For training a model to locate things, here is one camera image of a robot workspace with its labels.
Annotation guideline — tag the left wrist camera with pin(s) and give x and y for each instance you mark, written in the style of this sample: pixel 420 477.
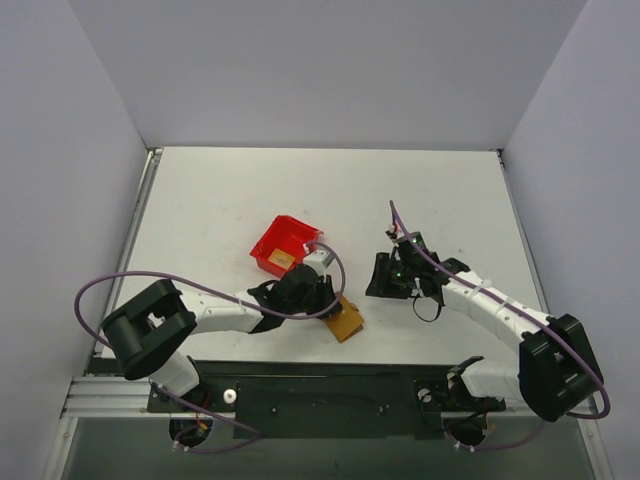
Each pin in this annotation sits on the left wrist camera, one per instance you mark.
pixel 319 260

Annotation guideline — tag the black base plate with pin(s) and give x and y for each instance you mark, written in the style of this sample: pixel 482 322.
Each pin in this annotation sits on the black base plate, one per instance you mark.
pixel 335 401

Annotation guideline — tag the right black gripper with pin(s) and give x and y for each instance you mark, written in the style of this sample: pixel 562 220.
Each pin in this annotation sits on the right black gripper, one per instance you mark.
pixel 388 279

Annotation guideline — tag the red plastic bin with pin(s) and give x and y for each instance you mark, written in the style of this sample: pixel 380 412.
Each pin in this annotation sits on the red plastic bin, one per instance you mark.
pixel 287 234

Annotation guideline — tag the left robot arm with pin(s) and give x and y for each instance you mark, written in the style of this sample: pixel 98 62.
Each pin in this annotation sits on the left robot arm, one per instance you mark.
pixel 146 332

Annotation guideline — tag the aluminium frame rail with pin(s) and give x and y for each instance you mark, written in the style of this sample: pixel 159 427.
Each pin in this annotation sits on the aluminium frame rail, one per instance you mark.
pixel 106 397

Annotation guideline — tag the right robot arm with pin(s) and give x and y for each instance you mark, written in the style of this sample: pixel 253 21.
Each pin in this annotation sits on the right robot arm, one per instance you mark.
pixel 556 369

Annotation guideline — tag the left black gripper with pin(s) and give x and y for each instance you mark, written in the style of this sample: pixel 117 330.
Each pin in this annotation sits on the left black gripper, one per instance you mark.
pixel 329 298

